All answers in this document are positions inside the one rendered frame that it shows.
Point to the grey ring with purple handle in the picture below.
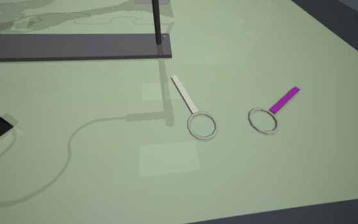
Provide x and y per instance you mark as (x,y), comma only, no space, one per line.
(274,110)

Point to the grey loop with straight flat handle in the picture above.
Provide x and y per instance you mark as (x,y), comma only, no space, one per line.
(192,109)

